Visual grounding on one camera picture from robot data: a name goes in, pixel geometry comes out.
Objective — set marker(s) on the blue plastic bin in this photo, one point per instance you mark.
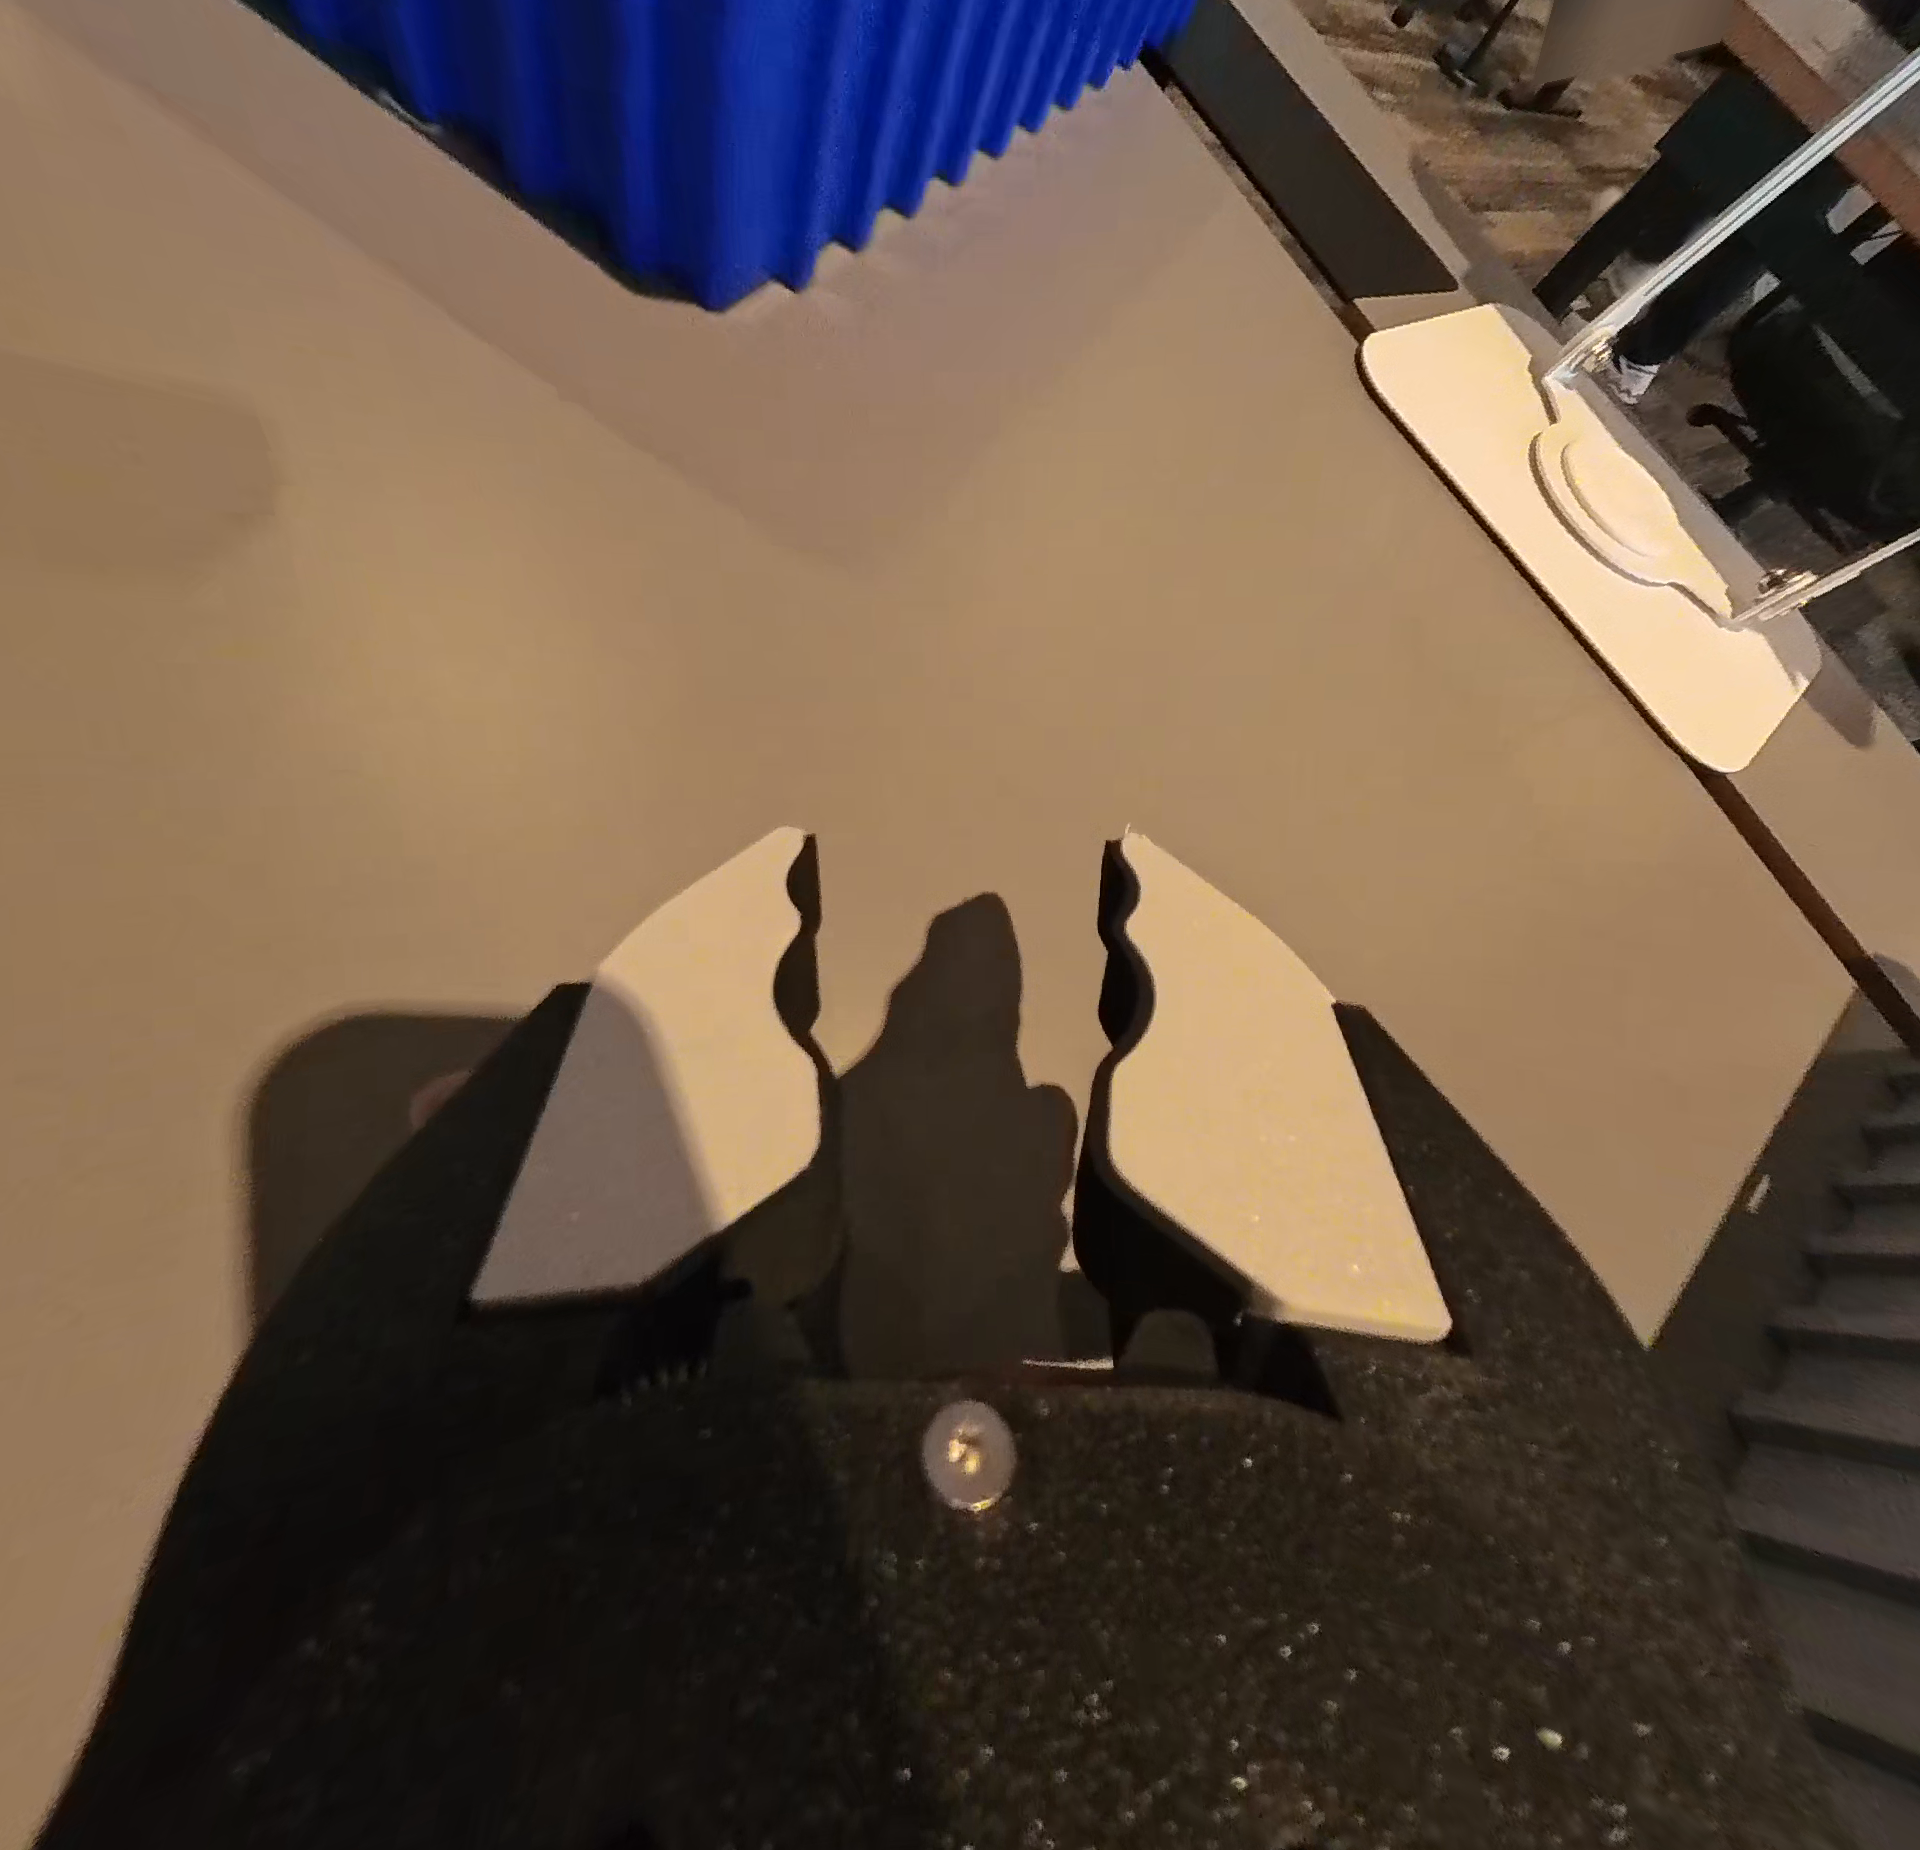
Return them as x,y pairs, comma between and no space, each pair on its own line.
721,96

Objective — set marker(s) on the person's right hand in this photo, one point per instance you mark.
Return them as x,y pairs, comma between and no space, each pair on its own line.
434,1099

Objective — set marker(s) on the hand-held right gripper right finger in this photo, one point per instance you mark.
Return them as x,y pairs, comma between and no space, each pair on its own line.
1260,1131

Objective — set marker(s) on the black office chair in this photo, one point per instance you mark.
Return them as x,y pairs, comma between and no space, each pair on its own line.
1830,410

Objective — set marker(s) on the metal stand rod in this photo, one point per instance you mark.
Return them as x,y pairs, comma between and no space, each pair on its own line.
1837,577
1725,207

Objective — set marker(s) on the round stand base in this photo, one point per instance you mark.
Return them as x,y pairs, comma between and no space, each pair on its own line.
1613,507

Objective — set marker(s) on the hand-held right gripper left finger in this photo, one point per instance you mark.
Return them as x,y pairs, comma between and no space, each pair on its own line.
660,1116

